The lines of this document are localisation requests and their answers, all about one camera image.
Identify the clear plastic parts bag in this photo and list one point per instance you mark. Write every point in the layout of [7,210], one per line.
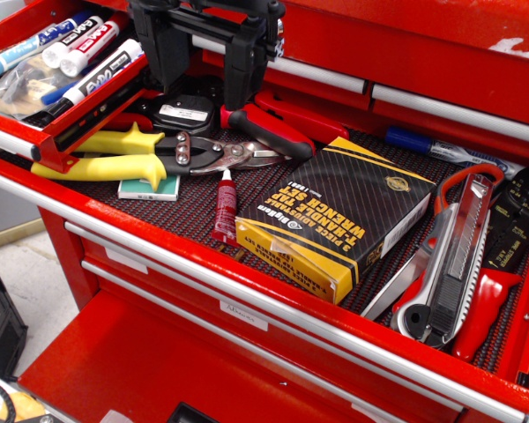
[22,87]

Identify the silver black box cutter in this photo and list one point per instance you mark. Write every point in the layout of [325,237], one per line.
[437,311]

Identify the black red drawer liner mat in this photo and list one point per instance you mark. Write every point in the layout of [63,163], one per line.
[185,225]

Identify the light blue marker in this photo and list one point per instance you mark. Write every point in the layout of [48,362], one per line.
[15,54]

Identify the red threadlocker tube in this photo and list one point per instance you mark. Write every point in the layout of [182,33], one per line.
[224,228]

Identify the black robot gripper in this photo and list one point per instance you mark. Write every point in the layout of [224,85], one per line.
[251,30]

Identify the black yellow tap wrench box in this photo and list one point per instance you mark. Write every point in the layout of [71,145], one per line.
[334,217]

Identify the blue capped bic marker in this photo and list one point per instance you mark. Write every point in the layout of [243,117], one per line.
[441,150]

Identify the blue pen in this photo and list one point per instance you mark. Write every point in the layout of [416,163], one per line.
[55,96]

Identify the yellow object bottom left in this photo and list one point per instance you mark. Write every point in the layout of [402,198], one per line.
[26,407]

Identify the green white small box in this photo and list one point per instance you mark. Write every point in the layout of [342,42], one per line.
[141,189]

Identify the red capped white marker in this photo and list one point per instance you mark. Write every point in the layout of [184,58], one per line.
[80,57]

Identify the red black handled crimper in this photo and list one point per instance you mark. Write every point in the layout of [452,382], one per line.
[285,127]

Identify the yellow handled tin snips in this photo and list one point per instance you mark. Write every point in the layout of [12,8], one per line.
[114,155]

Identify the black tape measure case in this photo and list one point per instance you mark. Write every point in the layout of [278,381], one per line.
[190,113]

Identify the red upper open drawer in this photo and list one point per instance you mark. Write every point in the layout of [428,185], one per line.
[50,142]

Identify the red tool chest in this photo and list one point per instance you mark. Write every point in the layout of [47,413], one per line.
[473,54]

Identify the red handled wire stripper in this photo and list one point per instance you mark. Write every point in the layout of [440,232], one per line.
[506,244]

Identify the red main open drawer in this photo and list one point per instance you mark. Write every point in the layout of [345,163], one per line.
[167,315]

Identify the black expo marker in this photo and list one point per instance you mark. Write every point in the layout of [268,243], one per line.
[106,70]

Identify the black capped white marker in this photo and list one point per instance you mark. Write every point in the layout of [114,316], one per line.
[53,54]

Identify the red grey scissors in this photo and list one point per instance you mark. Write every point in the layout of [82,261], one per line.
[423,260]

